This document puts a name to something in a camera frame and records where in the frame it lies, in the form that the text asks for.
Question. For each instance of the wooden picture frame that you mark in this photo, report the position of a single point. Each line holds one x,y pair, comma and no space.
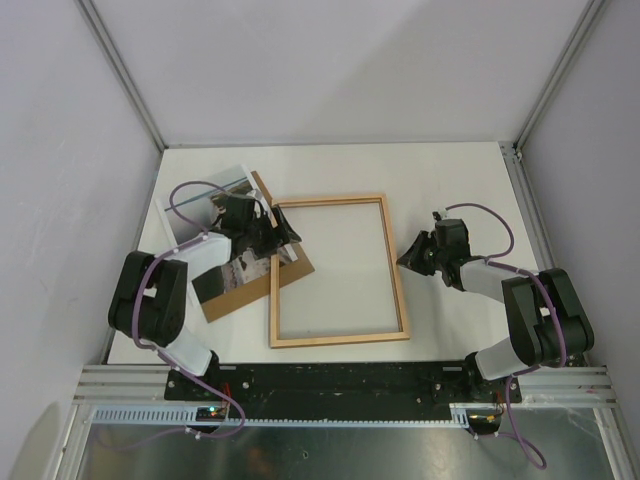
403,332

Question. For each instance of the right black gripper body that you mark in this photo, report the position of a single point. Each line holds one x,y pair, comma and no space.
442,256

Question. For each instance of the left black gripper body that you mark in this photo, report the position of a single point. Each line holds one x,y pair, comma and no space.
262,238

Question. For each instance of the brown frame backing board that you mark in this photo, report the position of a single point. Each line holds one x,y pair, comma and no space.
245,279

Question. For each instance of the left aluminium corner post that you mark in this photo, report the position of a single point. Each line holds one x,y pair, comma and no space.
116,62

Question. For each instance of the right aluminium corner post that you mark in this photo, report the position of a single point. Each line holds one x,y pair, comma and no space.
584,27

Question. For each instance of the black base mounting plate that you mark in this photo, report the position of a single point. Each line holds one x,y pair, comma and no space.
369,391

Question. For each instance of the aluminium front rail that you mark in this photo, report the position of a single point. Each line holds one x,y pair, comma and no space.
581,387

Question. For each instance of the shiny metal floor sheet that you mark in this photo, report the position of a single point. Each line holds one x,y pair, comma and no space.
570,442

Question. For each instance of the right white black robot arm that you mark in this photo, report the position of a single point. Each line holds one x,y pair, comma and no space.
545,319

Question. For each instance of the grey slotted cable duct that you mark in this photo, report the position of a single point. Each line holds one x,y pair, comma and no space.
179,416

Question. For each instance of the aluminium corner post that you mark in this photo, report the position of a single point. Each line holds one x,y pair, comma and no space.
116,62
584,27

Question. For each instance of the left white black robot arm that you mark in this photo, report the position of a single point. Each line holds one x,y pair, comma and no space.
149,302

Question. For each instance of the landscape photo print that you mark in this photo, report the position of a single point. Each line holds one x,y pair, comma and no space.
187,212

